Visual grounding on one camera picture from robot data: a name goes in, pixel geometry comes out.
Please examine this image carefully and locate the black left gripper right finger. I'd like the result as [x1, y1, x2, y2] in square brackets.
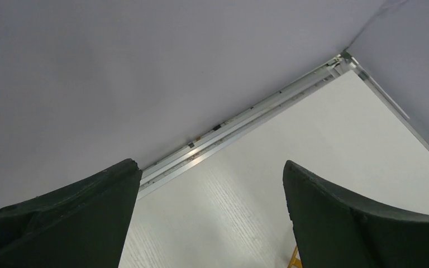
[283, 160, 429, 267]

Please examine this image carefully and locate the aluminium table edge rail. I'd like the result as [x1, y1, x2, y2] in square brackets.
[137, 50, 429, 199]

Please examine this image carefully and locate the gold wire glass rack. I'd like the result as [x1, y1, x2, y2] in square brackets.
[287, 246, 303, 268]

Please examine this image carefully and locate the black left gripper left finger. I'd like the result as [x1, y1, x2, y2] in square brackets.
[0, 159, 142, 267]

